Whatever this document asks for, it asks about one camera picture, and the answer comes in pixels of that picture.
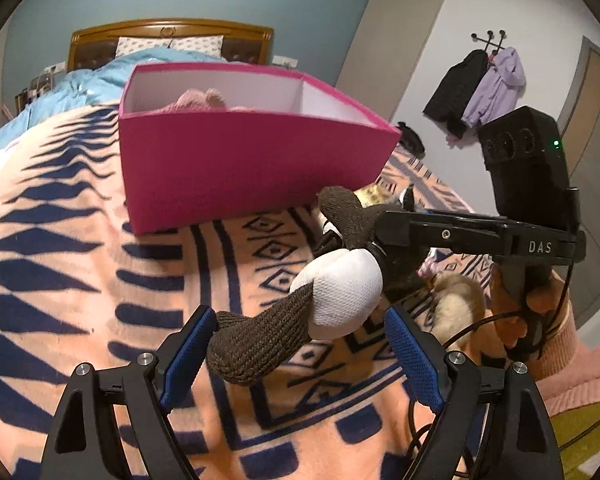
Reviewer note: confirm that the wooden door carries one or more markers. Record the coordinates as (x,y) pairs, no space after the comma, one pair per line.
(595,160)

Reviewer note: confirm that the pink knit plush toy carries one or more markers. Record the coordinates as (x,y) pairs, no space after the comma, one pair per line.
(195,100)

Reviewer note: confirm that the bedside table with bottles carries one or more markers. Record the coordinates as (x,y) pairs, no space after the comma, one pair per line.
(32,92)

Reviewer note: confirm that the person's right hand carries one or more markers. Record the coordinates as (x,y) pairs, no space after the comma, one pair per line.
(512,320)

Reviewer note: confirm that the pink scrunchie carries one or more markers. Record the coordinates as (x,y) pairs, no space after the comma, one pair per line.
(432,262)

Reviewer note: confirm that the person's right forearm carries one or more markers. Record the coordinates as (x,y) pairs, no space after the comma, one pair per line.
(580,360)

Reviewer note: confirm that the pink storage box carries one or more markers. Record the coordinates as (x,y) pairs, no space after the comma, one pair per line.
(240,160)

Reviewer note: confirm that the black wall coat rack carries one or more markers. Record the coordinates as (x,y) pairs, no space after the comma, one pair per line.
(490,40)

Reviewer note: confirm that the blue floral duvet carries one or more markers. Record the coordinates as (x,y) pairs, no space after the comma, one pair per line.
(80,85)

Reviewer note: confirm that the purple jacket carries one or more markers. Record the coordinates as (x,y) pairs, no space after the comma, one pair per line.
(495,85)

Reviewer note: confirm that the cream fluffy plush toy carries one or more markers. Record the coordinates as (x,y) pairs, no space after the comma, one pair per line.
(457,310)

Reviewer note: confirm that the peach and navy patterned blanket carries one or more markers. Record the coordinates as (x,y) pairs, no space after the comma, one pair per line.
(80,260)

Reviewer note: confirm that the yellow-green cloth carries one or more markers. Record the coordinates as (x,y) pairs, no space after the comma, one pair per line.
(585,440)

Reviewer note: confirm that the black jacket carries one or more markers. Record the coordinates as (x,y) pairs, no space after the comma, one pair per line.
(455,90)

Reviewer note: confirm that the brown and white plush toy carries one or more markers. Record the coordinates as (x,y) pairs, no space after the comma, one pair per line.
(330,290)

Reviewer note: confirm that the wooden bed headboard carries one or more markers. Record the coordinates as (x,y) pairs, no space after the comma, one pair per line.
(100,45)

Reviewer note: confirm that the black cloth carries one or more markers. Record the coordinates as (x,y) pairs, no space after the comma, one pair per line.
(411,137)

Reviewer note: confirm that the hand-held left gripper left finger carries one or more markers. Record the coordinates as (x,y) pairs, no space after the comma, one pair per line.
(190,355)

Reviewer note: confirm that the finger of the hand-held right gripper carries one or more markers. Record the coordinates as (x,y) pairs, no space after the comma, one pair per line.
(445,235)
(405,275)

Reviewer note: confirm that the white patterned pillow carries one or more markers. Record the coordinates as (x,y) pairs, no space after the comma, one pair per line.
(200,44)
(140,45)

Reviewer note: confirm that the white wall outlet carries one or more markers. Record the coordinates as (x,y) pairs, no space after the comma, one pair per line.
(285,61)
(55,66)

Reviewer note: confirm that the yellowish fluffy toy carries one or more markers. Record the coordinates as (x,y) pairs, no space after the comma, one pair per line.
(380,195)

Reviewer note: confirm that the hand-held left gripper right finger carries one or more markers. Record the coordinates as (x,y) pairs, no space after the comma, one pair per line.
(415,360)

